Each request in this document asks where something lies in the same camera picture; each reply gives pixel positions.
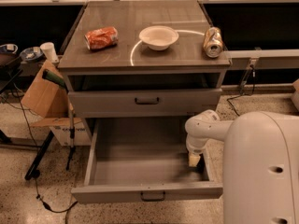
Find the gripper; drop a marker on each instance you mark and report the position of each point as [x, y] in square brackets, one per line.
[196, 148]

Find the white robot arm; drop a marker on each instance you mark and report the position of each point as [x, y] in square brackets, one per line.
[260, 170]

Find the open grey middle drawer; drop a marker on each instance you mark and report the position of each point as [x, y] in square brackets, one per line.
[144, 160]

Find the closed grey top drawer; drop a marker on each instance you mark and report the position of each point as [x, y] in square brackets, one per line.
[154, 103]

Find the grey drawer cabinet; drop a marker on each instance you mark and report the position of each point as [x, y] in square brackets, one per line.
[131, 65]

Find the crushed gold soda can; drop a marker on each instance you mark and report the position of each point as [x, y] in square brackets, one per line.
[213, 45]

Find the white paper bowl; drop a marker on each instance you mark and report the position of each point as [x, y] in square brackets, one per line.
[158, 37]

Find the crushed orange soda can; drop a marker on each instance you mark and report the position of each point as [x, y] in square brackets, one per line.
[101, 38]

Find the brown cardboard box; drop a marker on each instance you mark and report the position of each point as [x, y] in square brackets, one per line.
[51, 103]

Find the black table leg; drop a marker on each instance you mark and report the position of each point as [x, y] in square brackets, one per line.
[33, 171]

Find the white paper cup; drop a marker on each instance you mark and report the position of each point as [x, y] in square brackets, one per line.
[49, 51]

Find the blue bowl with item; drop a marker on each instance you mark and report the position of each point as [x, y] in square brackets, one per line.
[32, 54]

